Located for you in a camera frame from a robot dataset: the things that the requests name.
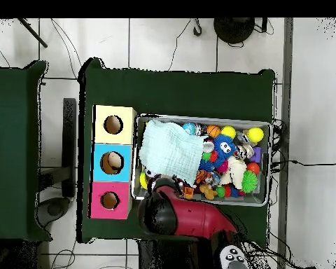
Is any tiger plush toy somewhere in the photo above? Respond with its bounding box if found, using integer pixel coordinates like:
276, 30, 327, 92
195, 170, 214, 185

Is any silver mesh bin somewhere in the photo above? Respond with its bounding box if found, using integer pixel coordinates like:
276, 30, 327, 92
131, 113, 274, 207

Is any dark green tablecloth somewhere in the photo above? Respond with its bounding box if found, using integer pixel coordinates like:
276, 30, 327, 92
76, 57, 277, 244

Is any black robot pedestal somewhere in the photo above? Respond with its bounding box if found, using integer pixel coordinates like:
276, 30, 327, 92
138, 239, 214, 269

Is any yellow ball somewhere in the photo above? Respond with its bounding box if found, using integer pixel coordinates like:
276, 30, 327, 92
220, 125, 237, 140
246, 126, 265, 143

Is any black floor bar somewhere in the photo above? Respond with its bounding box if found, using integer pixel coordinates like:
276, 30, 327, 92
62, 97, 77, 197

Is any black power cable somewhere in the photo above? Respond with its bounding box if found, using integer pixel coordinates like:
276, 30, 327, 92
271, 159, 336, 167

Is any globe print ball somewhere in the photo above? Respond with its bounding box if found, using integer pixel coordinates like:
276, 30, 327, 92
182, 122, 197, 136

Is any mint muslin cloth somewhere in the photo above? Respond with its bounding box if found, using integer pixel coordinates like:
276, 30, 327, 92
139, 118, 207, 187

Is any dark green cloth side table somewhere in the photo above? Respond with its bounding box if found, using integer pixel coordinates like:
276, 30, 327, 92
0, 60, 53, 243

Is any blue spiky toy with eyes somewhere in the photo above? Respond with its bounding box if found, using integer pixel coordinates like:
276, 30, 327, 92
211, 133, 237, 166

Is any large green spiky ball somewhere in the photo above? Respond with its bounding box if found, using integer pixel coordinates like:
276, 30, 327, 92
241, 170, 259, 194

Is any small basketball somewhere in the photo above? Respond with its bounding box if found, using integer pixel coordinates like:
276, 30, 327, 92
206, 125, 221, 139

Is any black rod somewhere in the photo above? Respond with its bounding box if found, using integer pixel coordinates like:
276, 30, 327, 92
17, 18, 49, 48

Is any grey rounded floor base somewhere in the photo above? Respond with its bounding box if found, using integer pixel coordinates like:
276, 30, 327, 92
34, 196, 71, 228

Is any cream muslin cloth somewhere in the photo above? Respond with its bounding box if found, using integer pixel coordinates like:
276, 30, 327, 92
219, 156, 247, 190

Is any black round lamp base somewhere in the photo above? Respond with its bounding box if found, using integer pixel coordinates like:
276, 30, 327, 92
213, 18, 256, 45

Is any wooden three-hole box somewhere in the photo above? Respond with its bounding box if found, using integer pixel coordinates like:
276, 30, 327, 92
87, 104, 137, 220

